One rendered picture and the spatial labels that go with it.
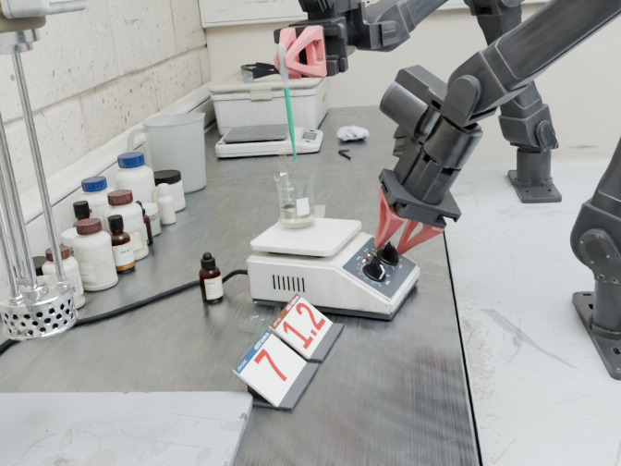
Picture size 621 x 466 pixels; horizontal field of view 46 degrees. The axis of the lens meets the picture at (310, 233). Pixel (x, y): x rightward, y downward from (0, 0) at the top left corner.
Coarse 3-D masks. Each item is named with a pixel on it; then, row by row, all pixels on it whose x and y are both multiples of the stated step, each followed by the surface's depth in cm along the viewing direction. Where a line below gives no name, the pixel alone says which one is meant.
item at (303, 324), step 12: (300, 300) 91; (300, 312) 89; (312, 312) 91; (288, 324) 86; (300, 324) 88; (312, 324) 89; (324, 324) 91; (288, 336) 85; (300, 336) 86; (312, 336) 87; (300, 348) 84
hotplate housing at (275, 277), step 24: (360, 240) 100; (264, 264) 96; (288, 264) 95; (312, 264) 94; (336, 264) 93; (264, 288) 97; (288, 288) 96; (312, 288) 94; (336, 288) 93; (360, 288) 91; (408, 288) 97; (336, 312) 94; (360, 312) 93; (384, 312) 91
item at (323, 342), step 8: (328, 320) 92; (272, 328) 84; (328, 328) 90; (336, 328) 90; (280, 336) 84; (320, 336) 88; (328, 336) 89; (336, 336) 89; (288, 344) 86; (312, 344) 86; (320, 344) 87; (328, 344) 87; (296, 352) 85; (304, 352) 84; (312, 352) 85; (320, 352) 85; (304, 360) 84; (312, 360) 84; (320, 360) 83
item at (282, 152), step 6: (282, 150) 130; (288, 150) 130; (300, 150) 129; (282, 156) 130; (282, 162) 131; (282, 168) 131; (324, 204) 137; (318, 210) 134; (324, 210) 134; (318, 216) 131
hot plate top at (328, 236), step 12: (276, 228) 102; (312, 228) 100; (324, 228) 100; (336, 228) 100; (348, 228) 99; (360, 228) 101; (252, 240) 98; (264, 240) 97; (276, 240) 97; (288, 240) 97; (300, 240) 96; (312, 240) 96; (324, 240) 96; (336, 240) 95; (288, 252) 95; (300, 252) 94; (312, 252) 93; (324, 252) 92
